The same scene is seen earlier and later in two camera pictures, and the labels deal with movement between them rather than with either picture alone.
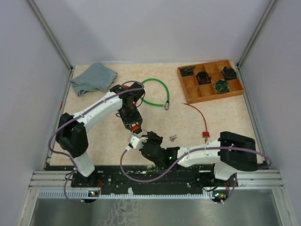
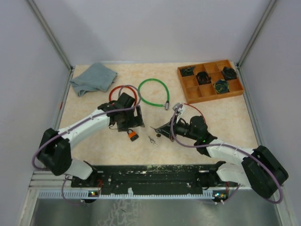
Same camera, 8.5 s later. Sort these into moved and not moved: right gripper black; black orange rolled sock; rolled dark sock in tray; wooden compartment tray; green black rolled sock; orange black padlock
Moved: orange black padlock; right gripper black
Not moved: wooden compartment tray; rolled dark sock in tray; black orange rolled sock; green black rolled sock
